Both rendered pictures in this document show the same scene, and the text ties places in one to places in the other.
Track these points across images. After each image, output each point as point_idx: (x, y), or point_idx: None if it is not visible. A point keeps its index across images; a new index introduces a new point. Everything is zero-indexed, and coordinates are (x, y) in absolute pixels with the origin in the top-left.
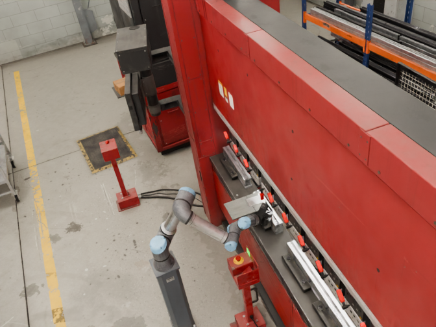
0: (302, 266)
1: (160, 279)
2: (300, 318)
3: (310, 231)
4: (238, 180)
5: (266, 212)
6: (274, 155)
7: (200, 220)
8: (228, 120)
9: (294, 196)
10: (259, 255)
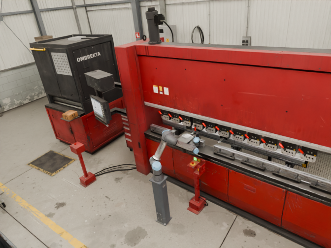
0: (227, 150)
1: (160, 186)
2: (236, 172)
3: (236, 124)
4: None
5: None
6: (207, 100)
7: (181, 141)
8: (161, 104)
9: (223, 113)
10: None
